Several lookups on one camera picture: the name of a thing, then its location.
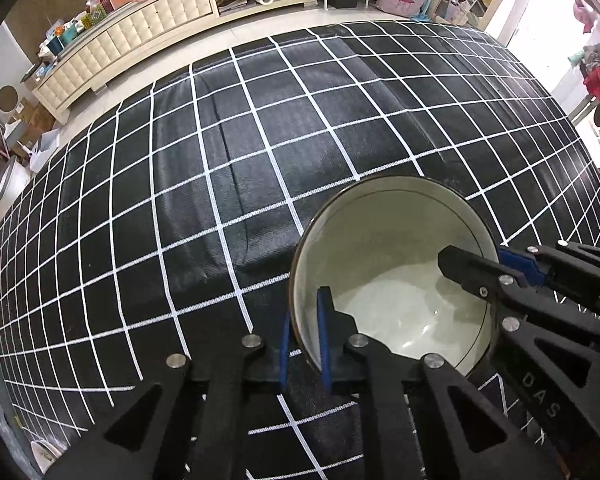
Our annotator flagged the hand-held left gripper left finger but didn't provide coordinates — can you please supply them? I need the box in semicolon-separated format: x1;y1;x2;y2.
42;309;293;480

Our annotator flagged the white tufted cabinet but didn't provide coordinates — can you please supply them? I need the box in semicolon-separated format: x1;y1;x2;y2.
32;0;321;126

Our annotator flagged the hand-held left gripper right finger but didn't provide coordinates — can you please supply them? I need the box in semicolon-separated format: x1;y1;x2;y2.
316;286;568;480

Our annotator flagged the green patterned box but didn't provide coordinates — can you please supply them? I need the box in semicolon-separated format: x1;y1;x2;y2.
80;5;106;28

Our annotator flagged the black white grid tablecloth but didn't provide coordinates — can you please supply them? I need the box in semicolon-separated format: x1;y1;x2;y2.
0;20;600;480

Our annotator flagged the white plastic basin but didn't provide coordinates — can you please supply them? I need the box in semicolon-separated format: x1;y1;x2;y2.
0;155;33;211

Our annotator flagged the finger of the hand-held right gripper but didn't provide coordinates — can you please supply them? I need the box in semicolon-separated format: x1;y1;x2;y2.
437;246;600;356
500;241;600;323

